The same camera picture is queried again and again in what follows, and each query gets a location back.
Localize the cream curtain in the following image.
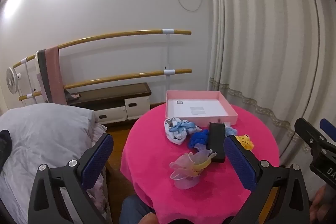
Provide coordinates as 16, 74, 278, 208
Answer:
207, 0, 336, 201

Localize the dark cloth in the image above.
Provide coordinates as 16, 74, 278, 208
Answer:
0, 130, 12, 170

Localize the wide white storage box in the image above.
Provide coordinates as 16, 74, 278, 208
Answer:
93, 106, 128, 125

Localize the yellow knitted scrunchie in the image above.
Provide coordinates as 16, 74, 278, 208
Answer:
234, 134, 255, 152

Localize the person's right hand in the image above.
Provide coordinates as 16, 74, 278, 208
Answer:
310, 185, 336, 224

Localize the white fan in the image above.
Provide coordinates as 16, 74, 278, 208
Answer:
6, 67, 22, 95

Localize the black case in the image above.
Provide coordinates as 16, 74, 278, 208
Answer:
206, 122, 226, 163

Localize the narrow white storage box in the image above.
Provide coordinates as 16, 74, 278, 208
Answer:
125, 97, 151, 120

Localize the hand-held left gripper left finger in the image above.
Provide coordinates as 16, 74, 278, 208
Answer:
28, 133, 114, 224

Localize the low white drawer bench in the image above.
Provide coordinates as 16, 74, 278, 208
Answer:
67, 82, 152, 125

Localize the person's leg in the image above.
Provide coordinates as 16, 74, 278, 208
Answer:
119, 196, 159, 224

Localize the pink box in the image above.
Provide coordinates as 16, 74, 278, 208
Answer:
165, 90, 238, 127

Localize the grey duvet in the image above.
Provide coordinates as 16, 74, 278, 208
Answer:
0, 103, 108, 224

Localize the printed scrunchie with blue ribbon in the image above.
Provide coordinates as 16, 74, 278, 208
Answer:
164, 118, 202, 145

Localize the pastel organza scrunchie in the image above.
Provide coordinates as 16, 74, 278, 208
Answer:
169, 149, 217, 190

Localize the long wooden barre rail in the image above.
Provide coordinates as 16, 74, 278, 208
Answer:
13, 29, 192, 69

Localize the white barre post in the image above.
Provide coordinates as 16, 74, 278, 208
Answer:
162, 29, 176, 91
21, 57, 36, 107

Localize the pink towel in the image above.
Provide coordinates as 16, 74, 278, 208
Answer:
45, 46, 67, 104

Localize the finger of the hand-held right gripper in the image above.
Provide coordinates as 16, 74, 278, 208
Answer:
319, 118, 336, 142
294, 118, 329, 151

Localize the small pink and grey object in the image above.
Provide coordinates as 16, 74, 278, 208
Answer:
65, 90, 81, 100

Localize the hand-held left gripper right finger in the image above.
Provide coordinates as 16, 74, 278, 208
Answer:
223, 135, 310, 224

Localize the dark blue scrunchie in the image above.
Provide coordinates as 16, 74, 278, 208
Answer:
188, 130, 210, 151

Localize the short wooden barre rail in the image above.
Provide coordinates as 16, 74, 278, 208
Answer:
18, 69, 192, 101

